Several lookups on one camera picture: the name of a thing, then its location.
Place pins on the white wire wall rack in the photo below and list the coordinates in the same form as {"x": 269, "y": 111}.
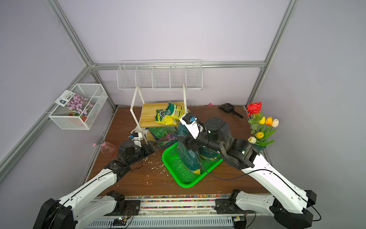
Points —
{"x": 160, "y": 75}

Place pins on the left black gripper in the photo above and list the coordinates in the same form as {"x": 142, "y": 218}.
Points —
{"x": 149, "y": 151}

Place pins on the green plastic basket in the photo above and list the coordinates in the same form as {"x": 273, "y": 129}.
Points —
{"x": 182, "y": 176}

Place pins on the metal base rail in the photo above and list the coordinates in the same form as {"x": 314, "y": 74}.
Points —
{"x": 177, "y": 206}

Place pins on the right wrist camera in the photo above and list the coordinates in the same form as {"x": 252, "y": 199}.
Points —
{"x": 193, "y": 124}

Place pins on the yellow fertilizer bag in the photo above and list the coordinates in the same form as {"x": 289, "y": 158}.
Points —
{"x": 170, "y": 115}

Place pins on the pink spray bottle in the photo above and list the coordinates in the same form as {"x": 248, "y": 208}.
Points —
{"x": 108, "y": 149}

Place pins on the white wooden shelf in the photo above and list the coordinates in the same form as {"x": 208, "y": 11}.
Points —
{"x": 152, "y": 113}

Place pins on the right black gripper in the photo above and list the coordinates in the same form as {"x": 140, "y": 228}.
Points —
{"x": 190, "y": 141}

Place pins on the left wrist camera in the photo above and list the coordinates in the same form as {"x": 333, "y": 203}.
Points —
{"x": 137, "y": 139}

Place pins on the green seed bag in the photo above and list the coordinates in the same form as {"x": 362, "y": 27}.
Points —
{"x": 165, "y": 136}

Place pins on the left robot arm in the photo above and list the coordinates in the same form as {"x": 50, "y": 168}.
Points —
{"x": 94, "y": 183}

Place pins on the purple flower seed packet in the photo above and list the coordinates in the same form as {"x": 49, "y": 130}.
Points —
{"x": 75, "y": 103}

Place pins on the artificial flower bouquet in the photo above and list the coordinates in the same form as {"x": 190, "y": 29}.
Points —
{"x": 262, "y": 128}

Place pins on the white wire side basket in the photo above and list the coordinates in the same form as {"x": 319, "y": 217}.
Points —
{"x": 66, "y": 121}

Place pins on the dark green fertilizer bag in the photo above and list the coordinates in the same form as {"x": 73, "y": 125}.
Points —
{"x": 208, "y": 154}
{"x": 188, "y": 157}

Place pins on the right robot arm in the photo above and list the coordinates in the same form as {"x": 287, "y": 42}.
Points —
{"x": 238, "y": 153}

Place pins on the black small shovel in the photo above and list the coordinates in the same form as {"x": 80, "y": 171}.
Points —
{"x": 229, "y": 108}

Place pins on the white gloves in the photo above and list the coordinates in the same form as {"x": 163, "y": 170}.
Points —
{"x": 137, "y": 131}

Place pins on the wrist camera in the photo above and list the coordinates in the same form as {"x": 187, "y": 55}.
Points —
{"x": 193, "y": 124}
{"x": 137, "y": 139}

